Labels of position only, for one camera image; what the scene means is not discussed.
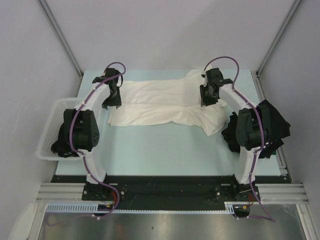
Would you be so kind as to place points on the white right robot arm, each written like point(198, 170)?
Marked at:
point(244, 174)

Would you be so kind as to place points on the white plastic laundry basket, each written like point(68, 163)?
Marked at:
point(51, 130)

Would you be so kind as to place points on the white t shirt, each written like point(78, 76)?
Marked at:
point(158, 102)

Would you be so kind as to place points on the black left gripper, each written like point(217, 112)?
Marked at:
point(117, 102)

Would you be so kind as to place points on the left aluminium corner post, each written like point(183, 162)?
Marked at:
point(49, 15)

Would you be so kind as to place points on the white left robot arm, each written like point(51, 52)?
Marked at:
point(83, 124)

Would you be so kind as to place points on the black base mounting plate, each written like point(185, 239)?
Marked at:
point(171, 192)

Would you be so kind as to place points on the black t shirt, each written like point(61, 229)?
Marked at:
point(60, 147)

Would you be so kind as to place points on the white slotted cable duct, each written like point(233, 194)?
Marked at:
point(97, 208)

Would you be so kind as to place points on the aluminium corner post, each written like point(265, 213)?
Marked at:
point(49, 15)
point(294, 8)

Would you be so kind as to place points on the right aluminium corner post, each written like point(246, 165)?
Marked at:
point(294, 8)

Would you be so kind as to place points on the stack of black t shirts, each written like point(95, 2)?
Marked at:
point(277, 125)

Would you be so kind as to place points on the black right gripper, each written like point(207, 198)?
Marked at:
point(204, 100)

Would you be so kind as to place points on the aluminium frame rail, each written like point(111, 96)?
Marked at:
point(269, 193)

